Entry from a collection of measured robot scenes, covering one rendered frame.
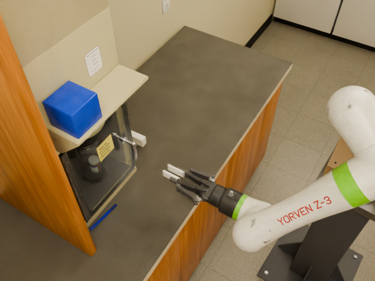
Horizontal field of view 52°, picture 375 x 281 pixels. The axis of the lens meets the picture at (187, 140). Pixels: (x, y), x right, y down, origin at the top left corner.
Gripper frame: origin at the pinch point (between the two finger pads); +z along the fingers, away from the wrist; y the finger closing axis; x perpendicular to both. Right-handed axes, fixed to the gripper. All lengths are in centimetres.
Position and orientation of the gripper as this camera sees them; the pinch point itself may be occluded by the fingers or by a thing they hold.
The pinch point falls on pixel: (173, 173)
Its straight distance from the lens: 140.2
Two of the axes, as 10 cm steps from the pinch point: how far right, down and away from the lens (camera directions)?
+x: -0.1, 6.7, 7.4
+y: -5.2, 6.3, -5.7
